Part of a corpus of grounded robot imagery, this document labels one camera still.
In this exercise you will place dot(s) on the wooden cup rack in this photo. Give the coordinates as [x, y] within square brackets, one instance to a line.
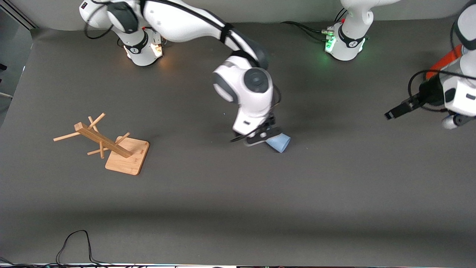
[128, 162]

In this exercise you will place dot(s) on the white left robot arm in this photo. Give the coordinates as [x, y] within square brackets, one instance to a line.
[347, 41]

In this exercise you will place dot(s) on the light blue plastic cup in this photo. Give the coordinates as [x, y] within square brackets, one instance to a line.
[279, 143]

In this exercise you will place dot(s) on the grey metal frame rail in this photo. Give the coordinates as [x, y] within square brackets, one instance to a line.
[18, 15]

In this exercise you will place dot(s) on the orange cylindrical container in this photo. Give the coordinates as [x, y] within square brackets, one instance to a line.
[444, 61]

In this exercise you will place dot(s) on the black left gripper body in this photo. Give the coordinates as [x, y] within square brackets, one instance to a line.
[428, 92]

